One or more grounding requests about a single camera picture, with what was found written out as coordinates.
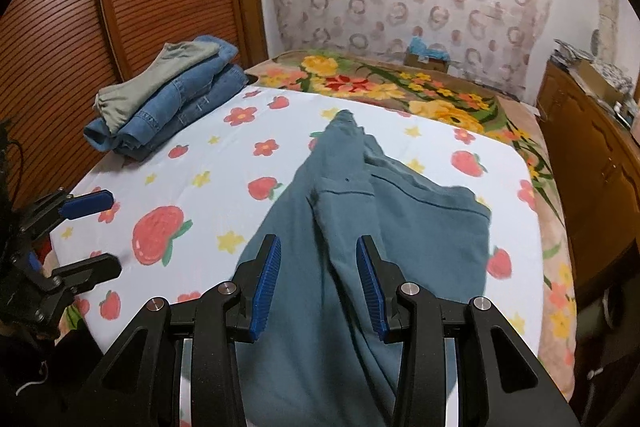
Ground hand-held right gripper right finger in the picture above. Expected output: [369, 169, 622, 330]
[355, 235, 581, 427]

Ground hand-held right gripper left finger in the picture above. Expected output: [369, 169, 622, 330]
[65, 234, 283, 427]

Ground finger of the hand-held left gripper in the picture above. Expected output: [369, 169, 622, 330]
[29, 188, 115, 234]
[49, 252, 123, 297]

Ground teal pants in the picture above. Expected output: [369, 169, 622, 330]
[234, 109, 493, 427]

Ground person's left forearm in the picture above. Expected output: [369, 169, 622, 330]
[0, 324, 108, 427]

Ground white strawberry print sheet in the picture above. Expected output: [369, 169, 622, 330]
[50, 87, 546, 427]

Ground light blue folded jeans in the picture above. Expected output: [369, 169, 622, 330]
[82, 36, 240, 152]

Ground grey-green folded shorts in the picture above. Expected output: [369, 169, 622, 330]
[94, 42, 221, 132]

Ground dark blue folded jeans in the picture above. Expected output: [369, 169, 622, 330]
[115, 66, 251, 160]

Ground floral blanket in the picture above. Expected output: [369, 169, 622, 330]
[242, 49, 578, 400]

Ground small cardboard box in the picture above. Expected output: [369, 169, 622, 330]
[404, 52, 449, 74]

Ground blue plastic bag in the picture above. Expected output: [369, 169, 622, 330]
[407, 38, 451, 60]

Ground wooden cabinet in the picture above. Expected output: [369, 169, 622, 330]
[536, 59, 640, 288]

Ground open cardboard box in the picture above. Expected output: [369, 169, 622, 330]
[575, 59, 628, 105]

